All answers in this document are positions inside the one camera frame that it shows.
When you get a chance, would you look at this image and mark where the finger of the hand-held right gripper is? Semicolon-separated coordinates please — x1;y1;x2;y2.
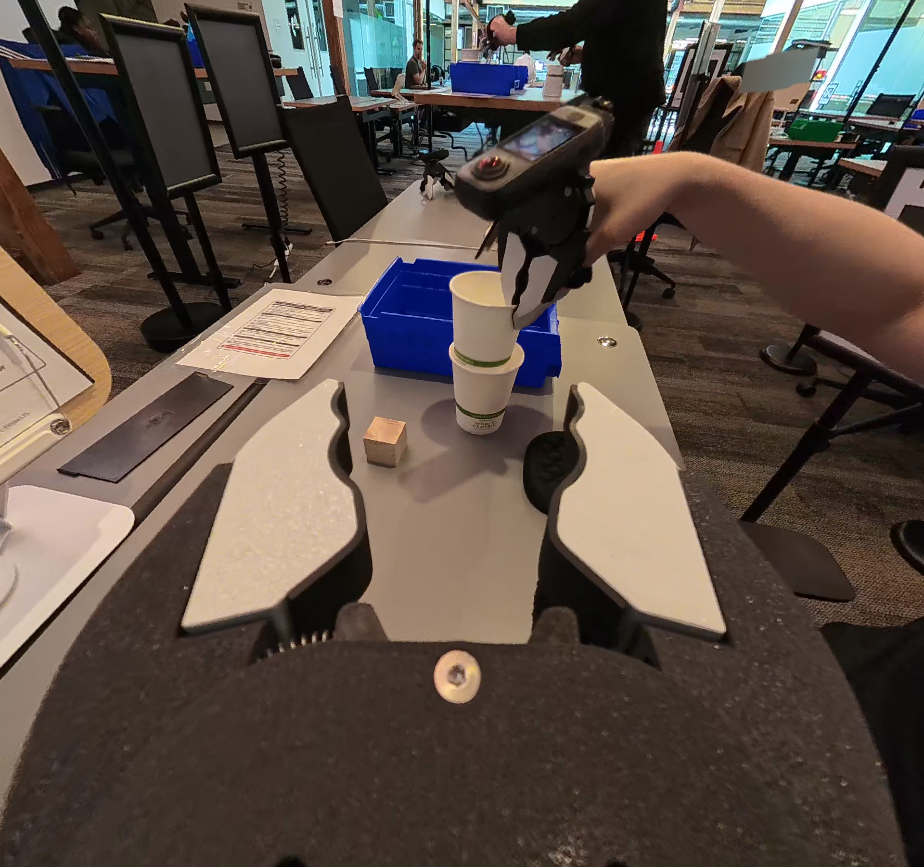
500;232;535;305
511;253;560;330

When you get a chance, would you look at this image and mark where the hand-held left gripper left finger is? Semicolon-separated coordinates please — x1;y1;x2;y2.
180;378;372;647

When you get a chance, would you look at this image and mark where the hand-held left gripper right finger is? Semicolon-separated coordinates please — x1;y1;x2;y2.
534;382;728;655

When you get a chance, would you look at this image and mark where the blue plastic bin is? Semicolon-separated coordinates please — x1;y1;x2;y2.
449;62;529;97
359;257;563;389

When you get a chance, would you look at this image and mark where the wooden cube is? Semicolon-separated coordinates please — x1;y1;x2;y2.
363;417;409;467

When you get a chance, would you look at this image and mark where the person's right forearm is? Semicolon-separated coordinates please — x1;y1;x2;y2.
675;151;924;384

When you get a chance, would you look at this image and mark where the person's right hand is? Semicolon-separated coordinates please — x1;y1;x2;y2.
587;154;695;266

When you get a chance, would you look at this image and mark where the background wooden desk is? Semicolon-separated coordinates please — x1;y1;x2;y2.
372;83;586;117

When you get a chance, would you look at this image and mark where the black textured wrist pad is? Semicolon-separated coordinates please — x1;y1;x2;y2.
523;430;582;516

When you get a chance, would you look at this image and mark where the spare hand-held gripper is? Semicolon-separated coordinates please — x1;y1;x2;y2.
421;148;456;200

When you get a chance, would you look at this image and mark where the black rectangular table plate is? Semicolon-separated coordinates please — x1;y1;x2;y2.
58;371;235;483

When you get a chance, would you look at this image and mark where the instruction sheet in plastic sleeve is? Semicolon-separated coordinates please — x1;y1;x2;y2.
177;288;365;382

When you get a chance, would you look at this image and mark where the white display stand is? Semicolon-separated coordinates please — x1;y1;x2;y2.
0;484;136;669

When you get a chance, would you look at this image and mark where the black floor sign stand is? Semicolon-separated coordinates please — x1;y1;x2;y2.
185;4;313;285
100;13;243;315

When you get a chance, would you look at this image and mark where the black white marker board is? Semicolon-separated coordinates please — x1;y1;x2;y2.
862;145;924;221

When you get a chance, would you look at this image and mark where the blue jacket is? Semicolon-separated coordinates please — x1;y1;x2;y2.
0;40;109;182

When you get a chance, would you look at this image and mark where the white desk cable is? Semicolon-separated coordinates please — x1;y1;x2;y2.
325;236;499;248

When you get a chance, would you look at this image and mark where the black coiled cable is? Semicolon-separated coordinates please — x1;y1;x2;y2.
273;151;293;261

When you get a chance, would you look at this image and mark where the wooden support post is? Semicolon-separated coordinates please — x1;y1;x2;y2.
0;148;82;286

